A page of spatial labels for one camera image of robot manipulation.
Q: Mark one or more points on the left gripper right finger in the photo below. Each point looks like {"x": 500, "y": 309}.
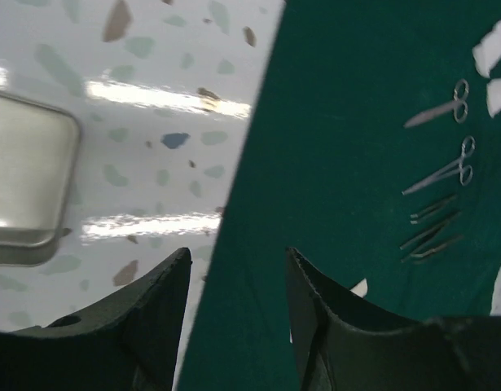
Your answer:
{"x": 343, "y": 342}

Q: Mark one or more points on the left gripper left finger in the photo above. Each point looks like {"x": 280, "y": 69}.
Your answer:
{"x": 127, "y": 341}

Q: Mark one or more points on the white gauze pad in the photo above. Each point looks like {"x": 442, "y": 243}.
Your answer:
{"x": 493, "y": 97}
{"x": 487, "y": 53}

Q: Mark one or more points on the green surgical drape cloth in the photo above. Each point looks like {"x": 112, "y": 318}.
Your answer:
{"x": 323, "y": 171}

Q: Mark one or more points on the silver surgical scissors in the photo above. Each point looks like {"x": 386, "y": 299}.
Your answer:
{"x": 457, "y": 106}

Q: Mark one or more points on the white strip packet left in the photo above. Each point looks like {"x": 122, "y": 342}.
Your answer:
{"x": 360, "y": 289}

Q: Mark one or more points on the long tweezers lower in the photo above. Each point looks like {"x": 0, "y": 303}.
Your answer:
{"x": 420, "y": 256}

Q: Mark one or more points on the long tweezers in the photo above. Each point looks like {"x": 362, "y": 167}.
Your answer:
{"x": 420, "y": 256}
{"x": 428, "y": 234}

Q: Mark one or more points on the short tweezers upper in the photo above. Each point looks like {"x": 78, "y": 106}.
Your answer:
{"x": 432, "y": 209}

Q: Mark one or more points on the long tweezers middle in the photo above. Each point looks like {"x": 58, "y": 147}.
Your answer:
{"x": 428, "y": 234}

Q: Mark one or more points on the silver hemostat forceps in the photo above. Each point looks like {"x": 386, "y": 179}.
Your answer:
{"x": 455, "y": 168}

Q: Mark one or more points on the metal instrument tray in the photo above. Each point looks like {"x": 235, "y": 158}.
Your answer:
{"x": 38, "y": 152}

